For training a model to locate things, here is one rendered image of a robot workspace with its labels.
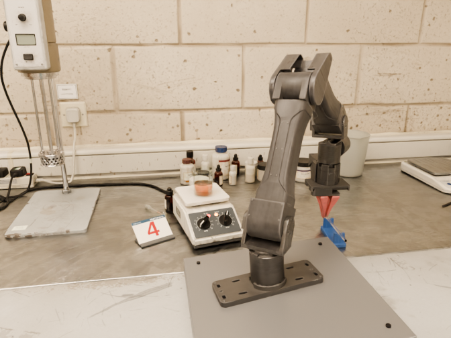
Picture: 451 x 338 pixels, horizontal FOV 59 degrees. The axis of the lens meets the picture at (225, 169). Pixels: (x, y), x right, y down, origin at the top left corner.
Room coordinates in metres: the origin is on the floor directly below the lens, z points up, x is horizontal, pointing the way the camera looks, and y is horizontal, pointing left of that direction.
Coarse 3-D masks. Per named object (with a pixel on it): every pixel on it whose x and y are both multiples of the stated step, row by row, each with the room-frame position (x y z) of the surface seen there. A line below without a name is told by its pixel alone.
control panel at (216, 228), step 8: (224, 208) 0.92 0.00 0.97; (232, 208) 0.93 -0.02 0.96; (192, 216) 0.88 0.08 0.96; (200, 216) 0.89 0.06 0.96; (216, 216) 0.89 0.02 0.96; (232, 216) 0.90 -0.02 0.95; (192, 224) 0.86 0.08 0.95; (216, 224) 0.87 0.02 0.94; (232, 224) 0.88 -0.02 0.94; (200, 232) 0.85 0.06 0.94; (208, 232) 0.85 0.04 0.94; (216, 232) 0.85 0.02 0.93; (224, 232) 0.86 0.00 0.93
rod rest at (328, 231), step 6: (324, 222) 0.93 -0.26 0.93; (324, 228) 0.92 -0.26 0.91; (330, 228) 0.92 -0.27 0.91; (324, 234) 0.90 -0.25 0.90; (330, 234) 0.89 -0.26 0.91; (336, 234) 0.85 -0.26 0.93; (342, 234) 0.85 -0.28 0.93; (336, 240) 0.85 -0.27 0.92; (342, 240) 0.85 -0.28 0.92; (336, 246) 0.84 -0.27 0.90; (342, 246) 0.84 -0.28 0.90
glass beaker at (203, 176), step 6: (198, 168) 0.98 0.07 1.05; (204, 168) 0.98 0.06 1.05; (210, 168) 0.94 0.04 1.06; (198, 174) 0.94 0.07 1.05; (204, 174) 0.94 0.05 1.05; (210, 174) 0.94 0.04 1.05; (198, 180) 0.94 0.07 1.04; (204, 180) 0.94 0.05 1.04; (210, 180) 0.94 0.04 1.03; (198, 186) 0.94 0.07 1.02; (204, 186) 0.94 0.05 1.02; (210, 186) 0.94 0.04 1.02; (198, 192) 0.94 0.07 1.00; (204, 192) 0.94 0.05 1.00; (210, 192) 0.94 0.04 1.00
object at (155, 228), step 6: (150, 222) 0.91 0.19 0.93; (156, 222) 0.91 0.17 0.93; (162, 222) 0.92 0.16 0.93; (138, 228) 0.88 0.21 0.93; (144, 228) 0.89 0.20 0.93; (150, 228) 0.89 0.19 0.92; (156, 228) 0.90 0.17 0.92; (162, 228) 0.90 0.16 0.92; (168, 228) 0.91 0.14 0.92; (138, 234) 0.87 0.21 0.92; (144, 234) 0.87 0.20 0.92; (150, 234) 0.88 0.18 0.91; (156, 234) 0.88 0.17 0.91; (162, 234) 0.89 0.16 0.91
